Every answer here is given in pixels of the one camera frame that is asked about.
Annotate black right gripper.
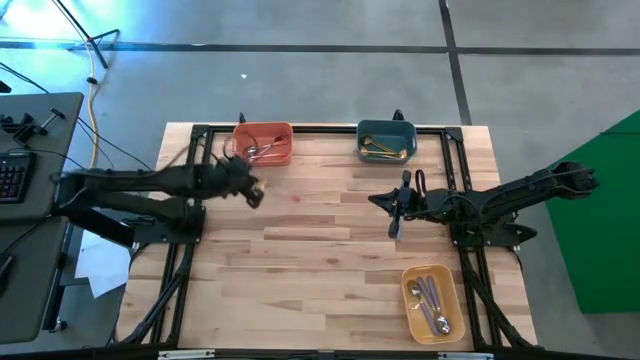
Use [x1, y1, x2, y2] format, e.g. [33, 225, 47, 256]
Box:
[368, 170, 441, 240]

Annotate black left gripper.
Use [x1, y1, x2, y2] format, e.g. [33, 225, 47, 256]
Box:
[217, 158, 265, 210]

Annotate silver spoon orange handle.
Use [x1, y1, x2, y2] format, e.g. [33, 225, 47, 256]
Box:
[252, 133, 288, 162]
[247, 143, 291, 162]

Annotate orange plastic bin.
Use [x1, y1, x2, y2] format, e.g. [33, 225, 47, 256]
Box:
[231, 121, 295, 167]

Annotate teal plastic bin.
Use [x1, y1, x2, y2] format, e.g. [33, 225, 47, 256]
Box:
[356, 119, 418, 165]

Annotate yellow plastic bin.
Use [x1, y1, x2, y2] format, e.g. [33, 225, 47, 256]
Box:
[400, 263, 467, 346]

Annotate white paper sheet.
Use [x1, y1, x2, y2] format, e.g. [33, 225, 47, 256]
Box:
[74, 229, 132, 300]

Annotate grey desk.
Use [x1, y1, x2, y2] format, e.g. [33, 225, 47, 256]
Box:
[0, 92, 85, 221]
[0, 217, 71, 345]

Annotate green floor mat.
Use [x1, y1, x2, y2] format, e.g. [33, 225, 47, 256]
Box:
[544, 108, 640, 315]

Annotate black tripod stand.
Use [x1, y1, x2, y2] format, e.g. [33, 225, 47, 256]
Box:
[52, 0, 121, 70]

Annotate black desk clamp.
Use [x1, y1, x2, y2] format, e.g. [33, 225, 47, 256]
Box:
[0, 107, 66, 146]

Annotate black keyboard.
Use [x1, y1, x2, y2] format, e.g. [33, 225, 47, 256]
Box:
[0, 152, 37, 205]

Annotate black aluminium table frame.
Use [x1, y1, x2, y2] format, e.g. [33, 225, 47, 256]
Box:
[118, 123, 539, 351]

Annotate black floor cable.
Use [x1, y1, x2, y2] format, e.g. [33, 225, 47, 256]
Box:
[74, 117, 154, 172]

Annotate silver bracket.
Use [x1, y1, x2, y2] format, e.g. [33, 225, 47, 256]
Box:
[437, 351, 496, 360]
[157, 349, 216, 360]

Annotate yellow floor cable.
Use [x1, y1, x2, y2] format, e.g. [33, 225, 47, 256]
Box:
[84, 42, 101, 169]

